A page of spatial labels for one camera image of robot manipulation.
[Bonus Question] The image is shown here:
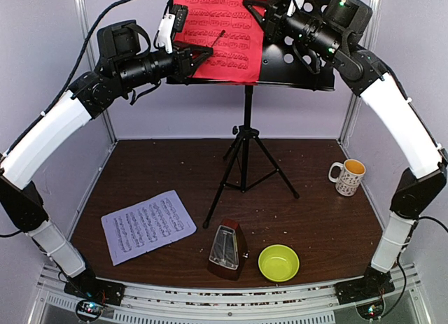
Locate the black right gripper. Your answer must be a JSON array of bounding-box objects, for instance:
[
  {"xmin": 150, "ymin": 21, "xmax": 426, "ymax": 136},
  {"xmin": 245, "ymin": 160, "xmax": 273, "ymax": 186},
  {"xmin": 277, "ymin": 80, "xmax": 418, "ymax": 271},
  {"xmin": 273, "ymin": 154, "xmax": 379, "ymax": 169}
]
[{"xmin": 243, "ymin": 0, "xmax": 344, "ymax": 60}]

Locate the red sheet music paper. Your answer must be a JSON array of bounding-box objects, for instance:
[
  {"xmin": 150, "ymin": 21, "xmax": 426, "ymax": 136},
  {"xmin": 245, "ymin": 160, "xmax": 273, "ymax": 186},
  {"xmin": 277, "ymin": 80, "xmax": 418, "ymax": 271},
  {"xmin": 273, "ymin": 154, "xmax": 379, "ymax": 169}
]
[{"xmin": 174, "ymin": 0, "xmax": 264, "ymax": 83}]

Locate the black perforated music stand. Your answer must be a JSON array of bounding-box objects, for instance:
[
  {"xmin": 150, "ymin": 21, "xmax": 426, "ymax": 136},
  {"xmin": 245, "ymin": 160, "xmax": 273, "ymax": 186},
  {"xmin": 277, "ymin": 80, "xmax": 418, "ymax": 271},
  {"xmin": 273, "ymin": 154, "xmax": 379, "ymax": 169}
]
[{"xmin": 164, "ymin": 0, "xmax": 339, "ymax": 230}]

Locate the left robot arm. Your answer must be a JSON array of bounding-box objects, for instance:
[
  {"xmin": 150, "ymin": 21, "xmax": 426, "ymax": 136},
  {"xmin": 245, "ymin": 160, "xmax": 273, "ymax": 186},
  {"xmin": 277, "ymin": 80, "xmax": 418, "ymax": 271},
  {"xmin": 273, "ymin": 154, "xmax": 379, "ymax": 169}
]
[{"xmin": 1, "ymin": 20, "xmax": 214, "ymax": 299}]

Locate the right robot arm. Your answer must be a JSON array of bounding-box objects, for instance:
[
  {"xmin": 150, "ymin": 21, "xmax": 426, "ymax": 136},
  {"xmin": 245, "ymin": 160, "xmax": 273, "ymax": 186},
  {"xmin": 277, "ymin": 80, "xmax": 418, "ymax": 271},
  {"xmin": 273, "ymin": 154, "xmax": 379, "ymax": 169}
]
[{"xmin": 243, "ymin": 0, "xmax": 447, "ymax": 297}]

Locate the white sheet music paper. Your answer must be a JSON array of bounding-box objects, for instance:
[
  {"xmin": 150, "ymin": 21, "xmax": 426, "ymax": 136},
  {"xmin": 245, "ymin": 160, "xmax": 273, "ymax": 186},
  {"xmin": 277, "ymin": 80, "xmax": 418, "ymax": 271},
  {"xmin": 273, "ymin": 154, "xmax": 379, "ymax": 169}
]
[{"xmin": 101, "ymin": 190, "xmax": 197, "ymax": 266}]

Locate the white patterned mug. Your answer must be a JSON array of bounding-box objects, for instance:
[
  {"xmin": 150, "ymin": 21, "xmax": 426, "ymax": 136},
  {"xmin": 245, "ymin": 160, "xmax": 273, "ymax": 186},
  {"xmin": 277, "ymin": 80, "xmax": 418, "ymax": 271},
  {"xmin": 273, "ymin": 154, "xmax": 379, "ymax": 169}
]
[{"xmin": 328, "ymin": 159, "xmax": 366, "ymax": 197}]

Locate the wooden metronome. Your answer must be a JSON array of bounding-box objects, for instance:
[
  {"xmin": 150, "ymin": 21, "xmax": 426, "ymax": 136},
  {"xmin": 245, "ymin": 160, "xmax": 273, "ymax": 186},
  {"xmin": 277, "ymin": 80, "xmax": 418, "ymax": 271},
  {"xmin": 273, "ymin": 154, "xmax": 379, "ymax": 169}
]
[{"xmin": 207, "ymin": 218, "xmax": 249, "ymax": 281}]

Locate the green bowl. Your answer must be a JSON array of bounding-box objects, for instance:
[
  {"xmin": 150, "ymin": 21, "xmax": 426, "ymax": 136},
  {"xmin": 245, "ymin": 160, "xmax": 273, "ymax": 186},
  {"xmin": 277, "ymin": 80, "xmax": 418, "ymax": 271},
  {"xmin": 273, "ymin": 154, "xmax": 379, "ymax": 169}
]
[{"xmin": 258, "ymin": 244, "xmax": 300, "ymax": 282}]

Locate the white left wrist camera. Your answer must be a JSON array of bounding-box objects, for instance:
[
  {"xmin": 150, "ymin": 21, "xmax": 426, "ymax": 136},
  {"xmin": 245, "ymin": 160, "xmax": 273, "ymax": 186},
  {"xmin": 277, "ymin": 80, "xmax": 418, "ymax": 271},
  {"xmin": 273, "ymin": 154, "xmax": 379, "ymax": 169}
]
[{"xmin": 154, "ymin": 4, "xmax": 188, "ymax": 54}]

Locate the left aluminium frame post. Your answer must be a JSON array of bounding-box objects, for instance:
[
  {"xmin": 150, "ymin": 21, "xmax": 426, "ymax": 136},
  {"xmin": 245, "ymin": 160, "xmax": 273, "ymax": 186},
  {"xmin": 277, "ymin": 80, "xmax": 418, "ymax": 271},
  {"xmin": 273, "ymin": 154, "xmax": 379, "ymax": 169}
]
[{"xmin": 74, "ymin": 0, "xmax": 117, "ymax": 144}]

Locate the aluminium frame post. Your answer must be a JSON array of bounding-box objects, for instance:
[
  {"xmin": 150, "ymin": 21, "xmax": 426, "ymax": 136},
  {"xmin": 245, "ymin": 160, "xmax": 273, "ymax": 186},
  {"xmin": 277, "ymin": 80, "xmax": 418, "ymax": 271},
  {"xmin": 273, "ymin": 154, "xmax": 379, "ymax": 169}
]
[
  {"xmin": 74, "ymin": 0, "xmax": 117, "ymax": 144},
  {"xmin": 339, "ymin": 0, "xmax": 382, "ymax": 149}
]

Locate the right aluminium frame post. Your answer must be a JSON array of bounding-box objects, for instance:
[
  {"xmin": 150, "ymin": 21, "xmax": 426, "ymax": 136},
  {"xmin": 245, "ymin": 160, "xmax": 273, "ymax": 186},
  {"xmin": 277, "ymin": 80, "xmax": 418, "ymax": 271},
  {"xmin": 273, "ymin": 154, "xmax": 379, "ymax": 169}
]
[{"xmin": 339, "ymin": 0, "xmax": 382, "ymax": 149}]

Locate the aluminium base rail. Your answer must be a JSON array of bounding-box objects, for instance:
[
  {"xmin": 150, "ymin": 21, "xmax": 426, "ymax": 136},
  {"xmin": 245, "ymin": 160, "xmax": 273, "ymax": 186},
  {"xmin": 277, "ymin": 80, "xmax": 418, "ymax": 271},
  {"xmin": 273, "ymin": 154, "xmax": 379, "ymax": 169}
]
[{"xmin": 25, "ymin": 265, "xmax": 435, "ymax": 323}]

